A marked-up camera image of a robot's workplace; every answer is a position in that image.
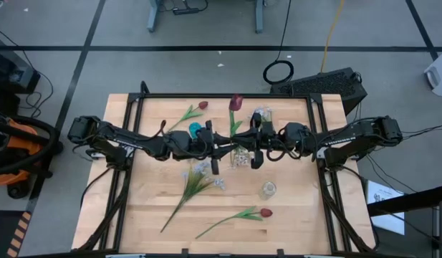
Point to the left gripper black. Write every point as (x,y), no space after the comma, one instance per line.
(206,147)

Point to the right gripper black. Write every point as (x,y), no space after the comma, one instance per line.
(267,138)

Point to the dark red artificial tulip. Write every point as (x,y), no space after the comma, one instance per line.
(236,102)

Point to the clear glass vase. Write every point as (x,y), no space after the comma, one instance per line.
(268,190)

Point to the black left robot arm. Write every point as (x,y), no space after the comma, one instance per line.
(134,141)

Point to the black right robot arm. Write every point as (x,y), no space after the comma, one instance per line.
(349,138)

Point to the teal glass vase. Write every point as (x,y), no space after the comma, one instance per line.
(194,129)

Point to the black computer tower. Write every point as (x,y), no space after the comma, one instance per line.
(324,86)

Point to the black power strip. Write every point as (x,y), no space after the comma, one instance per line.
(186,11)

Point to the white paper sheet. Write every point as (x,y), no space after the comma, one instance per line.
(380,193)

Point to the black beam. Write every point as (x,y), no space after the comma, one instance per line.
(414,200)

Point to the white device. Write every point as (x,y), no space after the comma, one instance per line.
(441,71)

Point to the orange and black vacuum cleaner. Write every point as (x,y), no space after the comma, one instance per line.
(16,143)

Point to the black equipment box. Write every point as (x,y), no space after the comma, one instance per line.
(9,71)

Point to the black mat with hazard stripes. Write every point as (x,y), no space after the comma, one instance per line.
(5,233)

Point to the black metal table frame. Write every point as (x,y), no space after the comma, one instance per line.
(224,96)

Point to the grey desk frame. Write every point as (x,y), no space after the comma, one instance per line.
(153,18)

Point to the grey metal post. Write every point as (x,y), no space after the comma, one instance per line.
(441,229)

